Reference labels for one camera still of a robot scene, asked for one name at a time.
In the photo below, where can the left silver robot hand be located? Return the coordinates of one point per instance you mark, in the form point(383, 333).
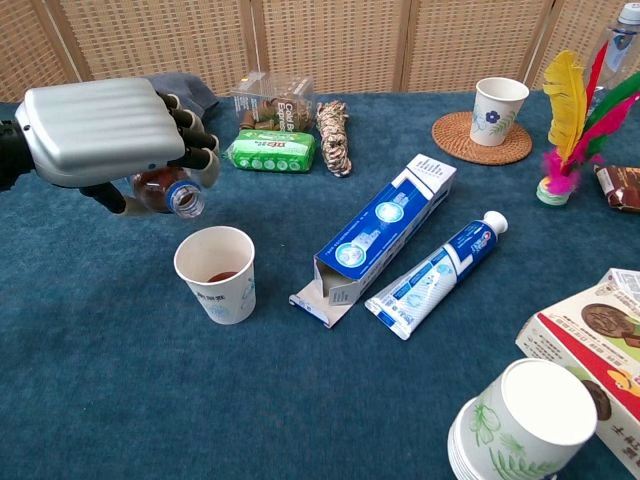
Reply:
point(100, 130)

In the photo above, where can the small dark drink bottle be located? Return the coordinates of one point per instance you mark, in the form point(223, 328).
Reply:
point(160, 192)

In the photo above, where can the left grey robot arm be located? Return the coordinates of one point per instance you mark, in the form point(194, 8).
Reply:
point(10, 155)

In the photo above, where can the white paper cup with tea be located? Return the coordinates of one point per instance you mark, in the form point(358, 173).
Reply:
point(220, 295)

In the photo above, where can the blue flower paper cup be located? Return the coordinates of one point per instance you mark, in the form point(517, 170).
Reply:
point(495, 117)

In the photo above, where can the upturned paper cup stack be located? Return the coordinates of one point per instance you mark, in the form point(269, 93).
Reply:
point(530, 420)

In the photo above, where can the clear water bottle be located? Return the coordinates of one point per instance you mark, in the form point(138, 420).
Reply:
point(622, 45)

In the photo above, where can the grey cloth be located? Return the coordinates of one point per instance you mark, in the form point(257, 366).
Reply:
point(192, 95)

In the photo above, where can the green tissue pack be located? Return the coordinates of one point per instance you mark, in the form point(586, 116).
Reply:
point(272, 152)

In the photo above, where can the clear plastic snack box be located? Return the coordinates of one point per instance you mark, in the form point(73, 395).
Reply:
point(272, 107)

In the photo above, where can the woven bamboo folding screen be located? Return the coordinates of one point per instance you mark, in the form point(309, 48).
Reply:
point(330, 45)

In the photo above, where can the blue table cover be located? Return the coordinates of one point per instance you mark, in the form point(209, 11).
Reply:
point(150, 390)

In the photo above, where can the blue white toothpaste box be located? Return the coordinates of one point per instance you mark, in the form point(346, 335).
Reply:
point(385, 225)

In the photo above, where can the round woven rattan coaster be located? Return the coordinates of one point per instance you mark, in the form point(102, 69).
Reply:
point(452, 140)

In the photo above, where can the blue white toothpaste tube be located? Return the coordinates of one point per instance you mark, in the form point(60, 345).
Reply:
point(430, 280)

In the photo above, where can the colourful feather shuttlecock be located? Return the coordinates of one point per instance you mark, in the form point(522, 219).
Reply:
point(567, 115)

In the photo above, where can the brown cookie bag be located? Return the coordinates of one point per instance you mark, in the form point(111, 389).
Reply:
point(622, 187)

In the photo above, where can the red white biscuit box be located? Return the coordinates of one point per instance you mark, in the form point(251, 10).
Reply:
point(590, 340)

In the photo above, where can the small printed white box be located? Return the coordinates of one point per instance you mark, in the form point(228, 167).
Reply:
point(627, 280)

